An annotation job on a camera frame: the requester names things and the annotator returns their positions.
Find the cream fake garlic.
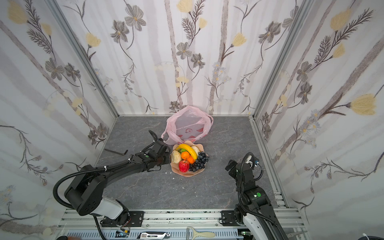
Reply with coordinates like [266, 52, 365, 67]
[171, 150, 182, 164]

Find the small orange fake fruit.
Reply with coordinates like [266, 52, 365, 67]
[181, 151, 191, 160]

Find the red fake strawberry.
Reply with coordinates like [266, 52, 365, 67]
[179, 160, 190, 173]

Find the yellow fake banana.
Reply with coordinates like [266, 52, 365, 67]
[176, 144, 198, 160]

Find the pink plastic bag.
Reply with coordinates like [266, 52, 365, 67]
[161, 106, 214, 145]

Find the dark fake grape bunch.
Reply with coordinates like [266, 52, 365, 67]
[189, 152, 210, 172]

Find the orange fake tangerine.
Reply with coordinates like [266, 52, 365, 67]
[187, 157, 196, 165]

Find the cream fake pear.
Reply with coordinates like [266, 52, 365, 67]
[191, 146, 200, 155]

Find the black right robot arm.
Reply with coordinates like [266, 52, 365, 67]
[226, 153, 288, 240]

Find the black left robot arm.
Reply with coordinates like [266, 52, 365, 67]
[53, 139, 171, 216]

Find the dark hex key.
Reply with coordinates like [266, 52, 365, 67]
[104, 149, 128, 156]

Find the silver black utility knife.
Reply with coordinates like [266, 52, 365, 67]
[137, 232, 171, 240]

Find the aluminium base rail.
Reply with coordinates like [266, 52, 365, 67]
[53, 209, 310, 240]

